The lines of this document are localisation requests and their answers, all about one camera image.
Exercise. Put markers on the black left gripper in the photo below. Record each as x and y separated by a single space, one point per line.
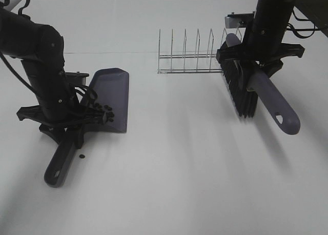
61 111

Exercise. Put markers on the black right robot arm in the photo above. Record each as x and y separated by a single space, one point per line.
269 12

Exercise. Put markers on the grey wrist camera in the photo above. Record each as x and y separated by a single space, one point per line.
239 20
76 78

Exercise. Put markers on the chrome wire dish rack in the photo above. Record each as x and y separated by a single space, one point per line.
186 60

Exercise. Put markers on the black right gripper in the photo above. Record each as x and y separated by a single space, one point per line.
260 43

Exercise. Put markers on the pile of coffee beans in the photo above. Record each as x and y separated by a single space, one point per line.
104 110

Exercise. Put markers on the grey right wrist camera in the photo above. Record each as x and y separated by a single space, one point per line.
239 20

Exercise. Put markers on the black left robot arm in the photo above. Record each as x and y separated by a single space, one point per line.
34 53

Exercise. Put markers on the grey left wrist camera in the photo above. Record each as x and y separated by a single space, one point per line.
76 78

